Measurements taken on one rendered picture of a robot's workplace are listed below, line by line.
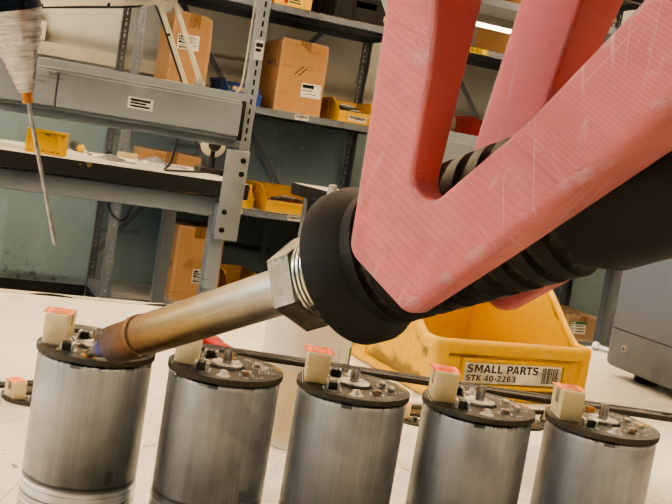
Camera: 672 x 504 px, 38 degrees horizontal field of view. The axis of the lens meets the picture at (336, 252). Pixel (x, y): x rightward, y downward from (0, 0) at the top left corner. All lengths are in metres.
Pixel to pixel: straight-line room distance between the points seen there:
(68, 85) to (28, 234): 2.22
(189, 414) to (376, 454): 0.04
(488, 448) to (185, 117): 2.29
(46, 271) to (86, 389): 4.42
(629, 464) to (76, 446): 0.12
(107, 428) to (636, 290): 0.47
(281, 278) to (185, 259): 4.11
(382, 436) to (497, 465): 0.02
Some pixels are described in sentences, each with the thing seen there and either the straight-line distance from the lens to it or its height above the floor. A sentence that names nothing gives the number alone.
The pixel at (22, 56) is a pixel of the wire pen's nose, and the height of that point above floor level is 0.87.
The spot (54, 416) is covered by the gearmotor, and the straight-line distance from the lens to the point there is 0.21.
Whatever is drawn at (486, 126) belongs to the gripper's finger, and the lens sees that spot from 0.15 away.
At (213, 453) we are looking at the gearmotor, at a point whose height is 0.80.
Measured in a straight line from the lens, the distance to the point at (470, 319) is 0.63.
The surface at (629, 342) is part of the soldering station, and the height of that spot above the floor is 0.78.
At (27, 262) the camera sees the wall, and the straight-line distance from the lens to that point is 4.61.
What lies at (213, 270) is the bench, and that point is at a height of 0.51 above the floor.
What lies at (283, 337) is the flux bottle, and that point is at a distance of 0.36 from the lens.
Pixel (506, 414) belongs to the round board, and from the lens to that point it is 0.21.
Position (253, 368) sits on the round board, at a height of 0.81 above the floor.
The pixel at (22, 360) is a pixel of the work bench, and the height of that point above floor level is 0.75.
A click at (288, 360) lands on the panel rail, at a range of 0.23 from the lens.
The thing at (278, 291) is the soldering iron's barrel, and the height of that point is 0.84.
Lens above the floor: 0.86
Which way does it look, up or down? 6 degrees down
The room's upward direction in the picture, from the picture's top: 9 degrees clockwise
